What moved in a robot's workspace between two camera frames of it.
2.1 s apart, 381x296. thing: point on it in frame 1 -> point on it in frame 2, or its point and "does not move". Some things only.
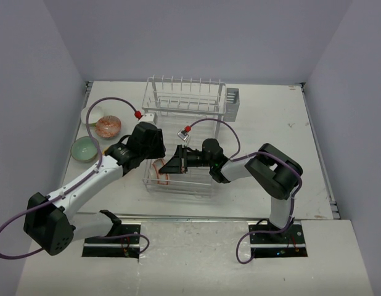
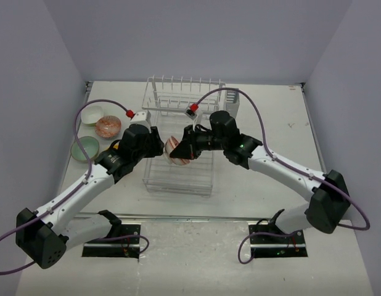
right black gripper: (179, 163) -> (188, 148)
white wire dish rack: (187, 110) does not move
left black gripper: (160, 148) does not move
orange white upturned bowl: (162, 178) -> (171, 144)
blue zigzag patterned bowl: (108, 126) does not move
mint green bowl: (84, 150) does not move
